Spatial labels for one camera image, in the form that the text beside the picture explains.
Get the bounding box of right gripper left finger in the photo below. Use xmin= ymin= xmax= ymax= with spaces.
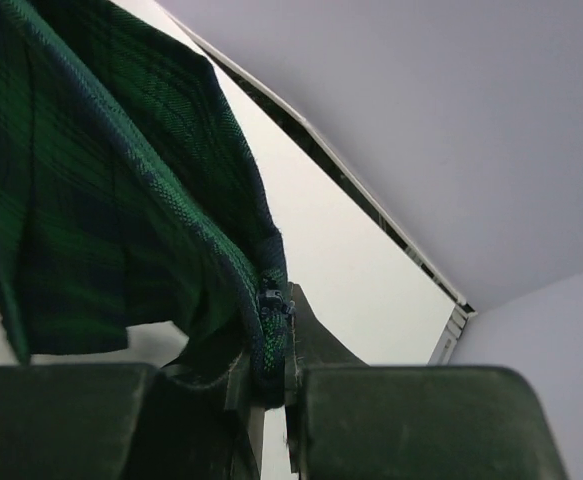
xmin=0 ymin=352 xmax=263 ymax=479

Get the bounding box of aluminium rail frame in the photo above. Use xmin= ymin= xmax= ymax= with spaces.
xmin=428 ymin=304 xmax=476 ymax=366

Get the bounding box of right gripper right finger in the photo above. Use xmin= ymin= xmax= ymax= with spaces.
xmin=285 ymin=285 xmax=567 ymax=480

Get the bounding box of green plaid skirt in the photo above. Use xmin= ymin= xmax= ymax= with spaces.
xmin=0 ymin=1 xmax=290 ymax=408

